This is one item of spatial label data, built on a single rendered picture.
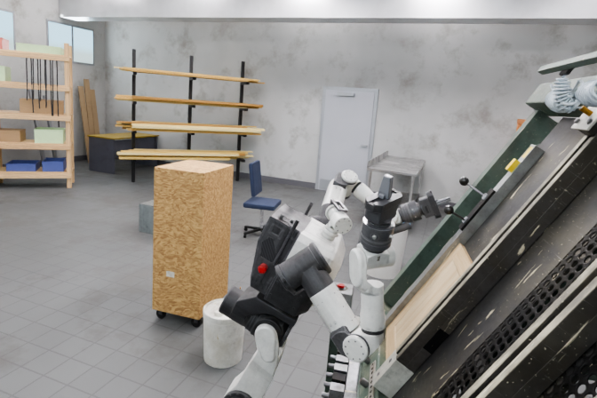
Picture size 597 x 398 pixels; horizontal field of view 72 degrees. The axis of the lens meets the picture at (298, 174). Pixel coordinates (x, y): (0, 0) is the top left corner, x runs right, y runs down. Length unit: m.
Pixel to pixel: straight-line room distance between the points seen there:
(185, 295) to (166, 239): 0.46
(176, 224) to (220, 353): 0.98
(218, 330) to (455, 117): 6.44
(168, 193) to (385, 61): 6.08
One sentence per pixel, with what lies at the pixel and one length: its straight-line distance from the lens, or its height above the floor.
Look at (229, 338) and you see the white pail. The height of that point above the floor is 0.22.
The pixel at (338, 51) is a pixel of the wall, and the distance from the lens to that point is 8.75.
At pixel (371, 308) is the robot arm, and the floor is 1.26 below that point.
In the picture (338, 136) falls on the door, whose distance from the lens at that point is 8.62.
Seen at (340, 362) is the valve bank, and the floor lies 0.76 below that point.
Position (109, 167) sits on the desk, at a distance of 9.71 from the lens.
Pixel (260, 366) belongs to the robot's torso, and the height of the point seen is 0.83.
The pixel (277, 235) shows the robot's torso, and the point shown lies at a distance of 1.46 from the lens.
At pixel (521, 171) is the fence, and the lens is 1.78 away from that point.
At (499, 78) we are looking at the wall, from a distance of 8.41.
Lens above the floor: 1.82
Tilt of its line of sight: 10 degrees down
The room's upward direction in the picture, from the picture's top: 4 degrees clockwise
